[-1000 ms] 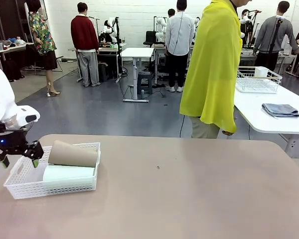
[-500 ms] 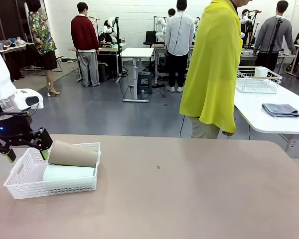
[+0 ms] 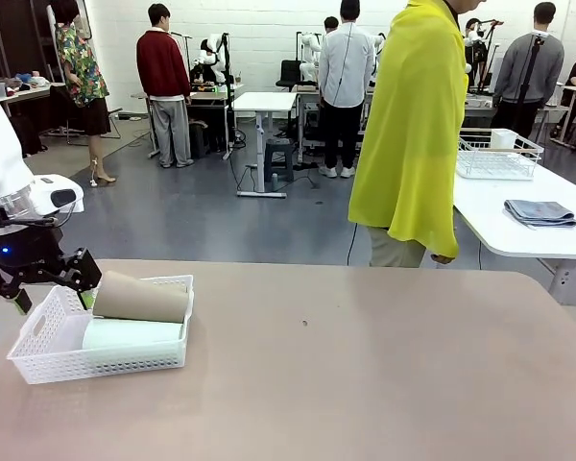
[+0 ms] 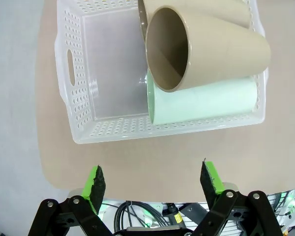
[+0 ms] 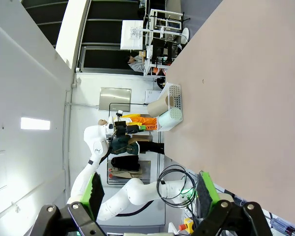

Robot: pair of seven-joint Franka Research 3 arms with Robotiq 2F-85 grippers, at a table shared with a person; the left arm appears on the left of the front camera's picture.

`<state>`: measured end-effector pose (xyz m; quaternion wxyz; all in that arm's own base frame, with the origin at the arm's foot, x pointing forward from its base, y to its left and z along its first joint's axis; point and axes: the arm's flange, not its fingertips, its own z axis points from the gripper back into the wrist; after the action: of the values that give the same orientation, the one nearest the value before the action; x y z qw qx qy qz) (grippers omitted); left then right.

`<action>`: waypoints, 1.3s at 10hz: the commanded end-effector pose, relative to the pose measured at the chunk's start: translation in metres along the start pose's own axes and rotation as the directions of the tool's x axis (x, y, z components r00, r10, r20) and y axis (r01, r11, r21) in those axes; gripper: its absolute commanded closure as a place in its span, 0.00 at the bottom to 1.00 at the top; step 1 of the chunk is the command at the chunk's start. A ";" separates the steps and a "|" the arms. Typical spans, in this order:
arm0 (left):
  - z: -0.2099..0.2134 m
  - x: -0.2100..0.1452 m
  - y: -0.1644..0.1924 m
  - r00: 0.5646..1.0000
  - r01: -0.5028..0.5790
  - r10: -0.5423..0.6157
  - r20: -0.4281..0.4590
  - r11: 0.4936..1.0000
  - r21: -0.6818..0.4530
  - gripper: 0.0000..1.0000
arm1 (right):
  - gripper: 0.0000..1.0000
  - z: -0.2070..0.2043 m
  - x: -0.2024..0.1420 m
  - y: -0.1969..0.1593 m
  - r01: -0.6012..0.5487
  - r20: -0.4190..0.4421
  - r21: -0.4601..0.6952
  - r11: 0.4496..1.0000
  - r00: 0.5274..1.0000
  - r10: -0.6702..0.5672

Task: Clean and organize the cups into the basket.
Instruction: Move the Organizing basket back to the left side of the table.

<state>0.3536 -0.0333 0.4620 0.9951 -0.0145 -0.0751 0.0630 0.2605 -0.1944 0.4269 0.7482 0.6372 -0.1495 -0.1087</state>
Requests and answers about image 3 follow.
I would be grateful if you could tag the black office chair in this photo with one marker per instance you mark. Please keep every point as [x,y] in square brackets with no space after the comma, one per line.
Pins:
[288,72]

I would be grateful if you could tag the black pole stand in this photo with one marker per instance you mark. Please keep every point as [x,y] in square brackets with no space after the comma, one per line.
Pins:
[227,96]

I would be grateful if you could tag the brown paper cup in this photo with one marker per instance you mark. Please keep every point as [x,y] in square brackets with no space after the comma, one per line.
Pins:
[139,300]

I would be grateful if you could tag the dark haired background person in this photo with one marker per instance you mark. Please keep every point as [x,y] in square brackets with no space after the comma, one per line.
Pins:
[331,25]

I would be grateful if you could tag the small grey bottle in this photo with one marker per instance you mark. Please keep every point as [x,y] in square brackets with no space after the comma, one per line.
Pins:
[274,182]

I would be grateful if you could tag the folded blue grey cloth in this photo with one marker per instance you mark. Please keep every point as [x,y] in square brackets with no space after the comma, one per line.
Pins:
[540,213]

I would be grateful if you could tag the black camera stand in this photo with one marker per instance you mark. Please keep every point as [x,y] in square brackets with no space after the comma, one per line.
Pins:
[533,62]

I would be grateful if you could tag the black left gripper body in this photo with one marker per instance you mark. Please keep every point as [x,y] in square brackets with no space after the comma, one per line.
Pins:
[19,249]

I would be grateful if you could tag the man in grey sweater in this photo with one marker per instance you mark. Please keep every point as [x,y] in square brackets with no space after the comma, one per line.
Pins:
[509,72]

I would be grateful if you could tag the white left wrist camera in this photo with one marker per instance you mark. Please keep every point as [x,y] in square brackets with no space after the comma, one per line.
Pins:
[45,192]

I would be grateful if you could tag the pale green paper cup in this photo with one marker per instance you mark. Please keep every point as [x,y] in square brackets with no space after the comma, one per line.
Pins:
[129,333]

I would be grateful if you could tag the grey plastic stool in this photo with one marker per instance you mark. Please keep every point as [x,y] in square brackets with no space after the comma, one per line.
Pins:
[279,153]

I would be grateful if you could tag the woman in floral shirt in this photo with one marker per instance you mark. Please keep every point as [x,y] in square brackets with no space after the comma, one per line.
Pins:
[79,62]

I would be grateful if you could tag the man in red sweater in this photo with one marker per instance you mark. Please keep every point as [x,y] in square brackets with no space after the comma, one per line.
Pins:
[163,62]

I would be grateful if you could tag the white standing desk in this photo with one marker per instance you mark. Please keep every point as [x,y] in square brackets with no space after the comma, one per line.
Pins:
[264,101]

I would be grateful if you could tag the person right hand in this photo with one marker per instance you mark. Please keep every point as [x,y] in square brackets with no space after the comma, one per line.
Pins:
[444,259]

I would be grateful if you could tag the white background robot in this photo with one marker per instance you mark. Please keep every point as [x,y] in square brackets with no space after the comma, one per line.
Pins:
[311,55]
[211,50]

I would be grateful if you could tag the white side table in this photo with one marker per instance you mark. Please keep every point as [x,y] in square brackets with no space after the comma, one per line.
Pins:
[485,225]

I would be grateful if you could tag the person in white shirt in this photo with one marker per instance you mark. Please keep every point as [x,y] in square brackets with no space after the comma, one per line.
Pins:
[345,62]

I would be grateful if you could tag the white perforated plastic basket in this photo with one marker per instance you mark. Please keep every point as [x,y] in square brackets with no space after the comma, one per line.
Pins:
[101,367]

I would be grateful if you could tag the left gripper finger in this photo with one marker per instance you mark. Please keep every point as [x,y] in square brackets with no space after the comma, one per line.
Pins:
[5,288]
[79,271]

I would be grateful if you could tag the dark wooden shelf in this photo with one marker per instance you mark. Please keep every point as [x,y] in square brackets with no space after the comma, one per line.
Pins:
[9,24]

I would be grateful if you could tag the white plastic container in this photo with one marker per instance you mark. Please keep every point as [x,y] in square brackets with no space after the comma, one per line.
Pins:
[504,139]

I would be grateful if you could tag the person in yellow cape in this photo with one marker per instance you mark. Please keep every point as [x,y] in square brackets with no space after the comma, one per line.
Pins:
[413,120]

